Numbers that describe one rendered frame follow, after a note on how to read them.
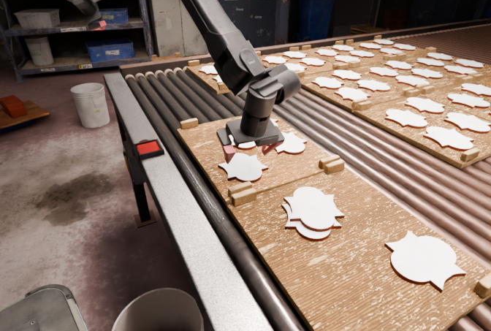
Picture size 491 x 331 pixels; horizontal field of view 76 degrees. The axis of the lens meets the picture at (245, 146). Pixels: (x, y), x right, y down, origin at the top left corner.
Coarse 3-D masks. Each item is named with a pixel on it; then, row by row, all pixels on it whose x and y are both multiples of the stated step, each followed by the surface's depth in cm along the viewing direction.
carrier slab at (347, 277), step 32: (288, 192) 76; (352, 192) 76; (256, 224) 67; (352, 224) 67; (384, 224) 67; (416, 224) 67; (288, 256) 60; (320, 256) 60; (352, 256) 60; (384, 256) 60; (288, 288) 54; (320, 288) 54; (352, 288) 54; (384, 288) 54; (416, 288) 54; (448, 288) 54; (320, 320) 49; (352, 320) 49; (384, 320) 49; (416, 320) 49; (448, 320) 49
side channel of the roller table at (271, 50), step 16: (384, 32) 236; (400, 32) 240; (416, 32) 248; (256, 48) 193; (272, 48) 194; (288, 48) 199; (128, 64) 164; (144, 64) 164; (160, 64) 166; (176, 64) 170
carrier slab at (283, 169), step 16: (192, 128) 105; (208, 128) 105; (288, 128) 105; (192, 144) 96; (208, 144) 96; (208, 160) 88; (224, 160) 88; (272, 160) 88; (288, 160) 88; (304, 160) 88; (208, 176) 82; (224, 176) 82; (272, 176) 82; (288, 176) 82; (304, 176) 82; (224, 192) 76; (256, 192) 76
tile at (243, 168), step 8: (232, 160) 86; (240, 160) 86; (248, 160) 86; (256, 160) 86; (224, 168) 83; (232, 168) 83; (240, 168) 83; (248, 168) 83; (256, 168) 83; (264, 168) 83; (232, 176) 80; (240, 176) 80; (248, 176) 80; (256, 176) 80
